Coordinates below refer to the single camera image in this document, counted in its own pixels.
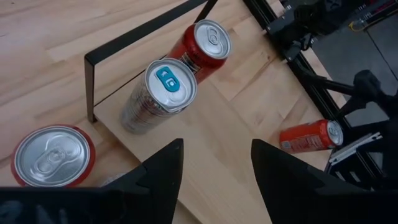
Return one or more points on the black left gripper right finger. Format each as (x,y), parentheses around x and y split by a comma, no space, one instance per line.
(311,202)

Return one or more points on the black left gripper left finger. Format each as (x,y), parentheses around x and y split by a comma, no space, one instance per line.
(93,208)

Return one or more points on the orange-red beverage can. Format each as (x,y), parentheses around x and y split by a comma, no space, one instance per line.
(308,137)

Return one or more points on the red can wide silver top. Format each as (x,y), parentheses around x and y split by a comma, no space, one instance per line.
(53,155)

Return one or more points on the silver slim can blue tab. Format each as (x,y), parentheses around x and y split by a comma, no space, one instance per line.
(171,84)

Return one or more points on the dark red beverage can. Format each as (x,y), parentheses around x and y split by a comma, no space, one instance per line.
(213,39)

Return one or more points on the wooden shelf black metal ends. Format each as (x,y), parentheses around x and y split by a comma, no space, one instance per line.
(217,118)

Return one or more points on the silver aluminium bracket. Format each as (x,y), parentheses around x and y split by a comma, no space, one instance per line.
(354,149)

